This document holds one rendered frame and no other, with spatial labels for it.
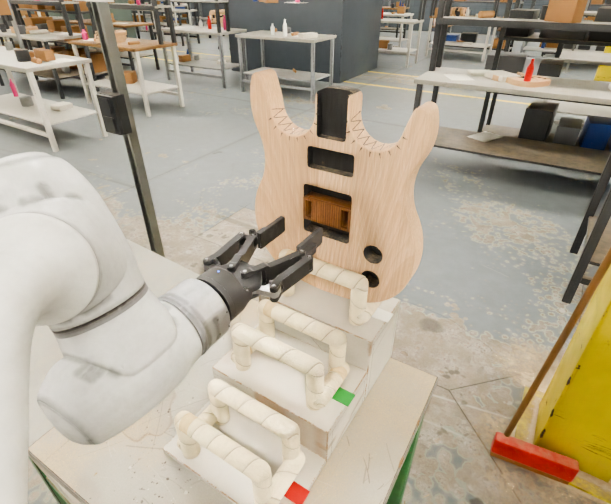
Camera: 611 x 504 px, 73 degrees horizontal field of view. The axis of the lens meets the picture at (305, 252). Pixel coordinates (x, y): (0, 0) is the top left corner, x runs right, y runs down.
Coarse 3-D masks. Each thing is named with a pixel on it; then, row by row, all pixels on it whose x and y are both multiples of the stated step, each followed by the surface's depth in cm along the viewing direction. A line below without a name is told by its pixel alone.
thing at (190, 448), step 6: (180, 432) 71; (180, 438) 72; (186, 438) 72; (180, 444) 74; (186, 444) 73; (192, 444) 74; (198, 444) 76; (186, 450) 74; (192, 450) 74; (198, 450) 76; (186, 456) 75; (192, 456) 75
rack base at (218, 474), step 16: (240, 416) 83; (224, 432) 80; (240, 432) 80; (256, 432) 80; (272, 432) 80; (176, 448) 77; (256, 448) 77; (272, 448) 77; (304, 448) 77; (192, 464) 75; (208, 464) 75; (224, 464) 75; (272, 464) 75; (304, 464) 75; (320, 464) 75; (208, 480) 72; (224, 480) 72; (240, 480) 72; (304, 480) 72; (224, 496) 71; (240, 496) 70
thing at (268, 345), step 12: (240, 324) 78; (240, 336) 77; (252, 336) 76; (264, 336) 75; (264, 348) 74; (276, 348) 73; (288, 348) 73; (288, 360) 72; (300, 360) 71; (312, 360) 71; (312, 372) 70
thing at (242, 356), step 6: (234, 342) 78; (240, 342) 78; (234, 348) 80; (240, 348) 79; (246, 348) 80; (234, 354) 81; (240, 354) 80; (246, 354) 80; (240, 360) 81; (246, 360) 81; (240, 366) 82; (246, 366) 82
